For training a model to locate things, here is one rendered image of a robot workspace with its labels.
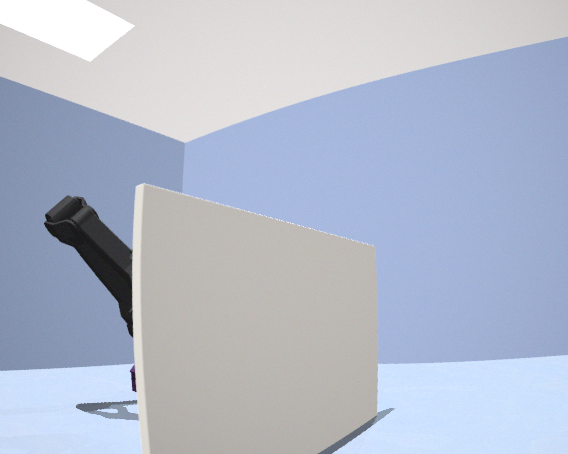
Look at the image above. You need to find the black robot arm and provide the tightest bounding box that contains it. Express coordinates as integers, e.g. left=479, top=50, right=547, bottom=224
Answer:
left=44, top=195, right=133, bottom=338

